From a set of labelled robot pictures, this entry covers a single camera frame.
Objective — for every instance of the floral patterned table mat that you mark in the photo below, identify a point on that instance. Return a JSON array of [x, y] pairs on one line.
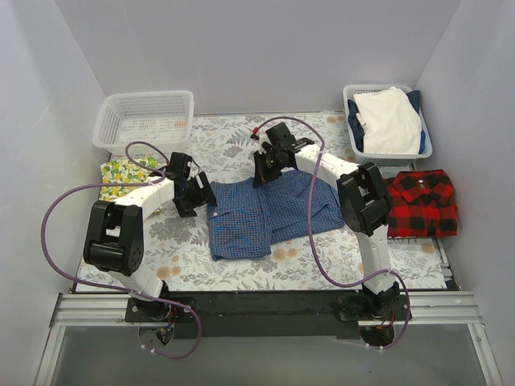
[[177, 250]]

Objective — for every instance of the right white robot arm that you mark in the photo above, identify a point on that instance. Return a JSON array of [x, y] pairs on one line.
[[364, 205]]

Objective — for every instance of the red black plaid shirt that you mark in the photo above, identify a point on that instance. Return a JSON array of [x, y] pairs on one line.
[[423, 205]]

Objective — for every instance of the white plastic basket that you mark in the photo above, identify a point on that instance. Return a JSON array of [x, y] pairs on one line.
[[385, 124], [163, 119]]

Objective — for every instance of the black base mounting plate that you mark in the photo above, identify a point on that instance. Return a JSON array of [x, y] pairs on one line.
[[252, 314]]

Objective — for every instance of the aluminium frame rail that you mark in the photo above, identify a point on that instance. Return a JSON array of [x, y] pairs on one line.
[[91, 310]]

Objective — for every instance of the white folded shirt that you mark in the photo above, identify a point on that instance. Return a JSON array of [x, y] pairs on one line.
[[390, 120]]

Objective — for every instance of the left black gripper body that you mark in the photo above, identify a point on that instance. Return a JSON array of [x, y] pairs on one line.
[[197, 190]]

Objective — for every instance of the right white plastic basket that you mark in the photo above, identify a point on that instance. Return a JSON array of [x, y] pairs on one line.
[[385, 124]]

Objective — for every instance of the blue checkered long sleeve shirt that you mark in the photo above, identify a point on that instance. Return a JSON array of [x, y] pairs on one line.
[[247, 220]]

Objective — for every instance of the lemon print folded cloth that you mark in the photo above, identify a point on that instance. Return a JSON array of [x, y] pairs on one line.
[[118, 172]]

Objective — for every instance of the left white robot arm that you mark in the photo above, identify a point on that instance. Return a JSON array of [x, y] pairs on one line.
[[114, 241]]

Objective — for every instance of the left white plastic basket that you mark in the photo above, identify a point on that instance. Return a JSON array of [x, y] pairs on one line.
[[163, 119]]

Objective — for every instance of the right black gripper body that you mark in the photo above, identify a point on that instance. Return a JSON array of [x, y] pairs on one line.
[[265, 168]]

